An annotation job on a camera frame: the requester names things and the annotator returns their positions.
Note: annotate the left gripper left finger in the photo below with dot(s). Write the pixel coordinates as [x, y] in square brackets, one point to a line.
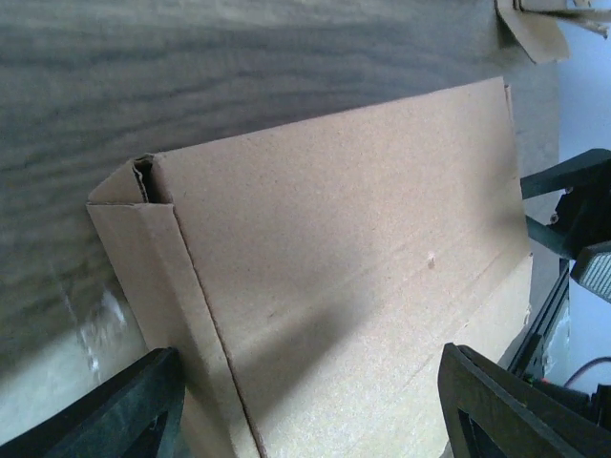
[136, 413]

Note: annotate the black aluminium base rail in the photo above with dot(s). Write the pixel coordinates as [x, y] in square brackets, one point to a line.
[530, 360]

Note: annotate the stack of flat cardboard blanks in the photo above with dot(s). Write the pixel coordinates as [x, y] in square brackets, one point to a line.
[535, 25]

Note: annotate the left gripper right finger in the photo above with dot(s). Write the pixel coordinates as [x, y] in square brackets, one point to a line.
[490, 412]

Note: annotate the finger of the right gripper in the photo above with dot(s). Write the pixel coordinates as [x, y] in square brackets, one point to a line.
[556, 241]
[584, 169]

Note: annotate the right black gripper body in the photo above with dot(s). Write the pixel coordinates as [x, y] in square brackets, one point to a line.
[584, 224]

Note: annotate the brown cardboard box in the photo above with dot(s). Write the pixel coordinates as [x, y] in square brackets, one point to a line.
[310, 274]

